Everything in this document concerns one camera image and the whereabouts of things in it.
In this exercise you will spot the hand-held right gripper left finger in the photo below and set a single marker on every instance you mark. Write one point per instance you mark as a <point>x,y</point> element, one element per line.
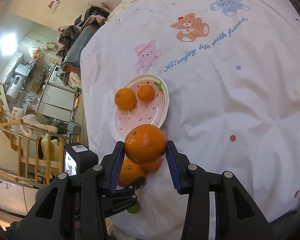
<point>118,165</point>

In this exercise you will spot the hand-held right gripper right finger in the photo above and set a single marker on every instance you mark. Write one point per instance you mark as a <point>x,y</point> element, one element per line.
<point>172,165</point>

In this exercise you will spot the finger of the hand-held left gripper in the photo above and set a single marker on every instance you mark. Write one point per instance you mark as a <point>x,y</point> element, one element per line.
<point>120,203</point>

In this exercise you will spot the small green fruit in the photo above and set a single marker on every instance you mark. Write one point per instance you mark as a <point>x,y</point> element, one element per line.
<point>134,209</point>

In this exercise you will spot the large smooth orange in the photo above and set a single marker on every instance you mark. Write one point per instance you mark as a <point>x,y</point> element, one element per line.
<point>131,173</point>
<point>125,98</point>

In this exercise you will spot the rough-skinned mandarin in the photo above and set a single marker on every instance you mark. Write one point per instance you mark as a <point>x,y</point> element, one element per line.
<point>145,145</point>
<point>153,165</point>

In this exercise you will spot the pink strawberry print plate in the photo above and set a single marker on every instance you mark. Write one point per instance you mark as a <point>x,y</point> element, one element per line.
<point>142,120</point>

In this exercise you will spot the small mandarin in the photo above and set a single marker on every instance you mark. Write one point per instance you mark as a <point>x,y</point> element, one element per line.
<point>145,93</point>

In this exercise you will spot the yellow green cloth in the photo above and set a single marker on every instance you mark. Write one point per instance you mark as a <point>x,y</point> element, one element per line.
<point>50,150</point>

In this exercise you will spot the white base cabinets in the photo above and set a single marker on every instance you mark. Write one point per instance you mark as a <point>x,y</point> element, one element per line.
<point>56,102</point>

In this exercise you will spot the wooden railing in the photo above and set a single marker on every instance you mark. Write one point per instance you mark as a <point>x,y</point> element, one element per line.
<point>17,152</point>

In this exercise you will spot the white cartoon animal printed blanket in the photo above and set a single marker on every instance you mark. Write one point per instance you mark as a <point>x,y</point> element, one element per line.
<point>215,105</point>

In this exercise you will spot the white refrigerator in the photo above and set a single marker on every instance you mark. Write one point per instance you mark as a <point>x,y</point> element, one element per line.
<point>7,193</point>

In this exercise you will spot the white washing machine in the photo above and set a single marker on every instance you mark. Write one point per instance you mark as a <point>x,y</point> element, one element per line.
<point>58,75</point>

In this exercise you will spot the white water heater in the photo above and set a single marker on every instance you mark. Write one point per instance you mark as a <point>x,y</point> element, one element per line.
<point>13,86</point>

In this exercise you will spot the pile of clothes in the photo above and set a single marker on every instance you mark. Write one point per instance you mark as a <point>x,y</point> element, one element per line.
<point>90,20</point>

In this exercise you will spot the white wall cabinet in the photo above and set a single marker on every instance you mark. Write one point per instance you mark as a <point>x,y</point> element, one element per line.
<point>31,41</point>

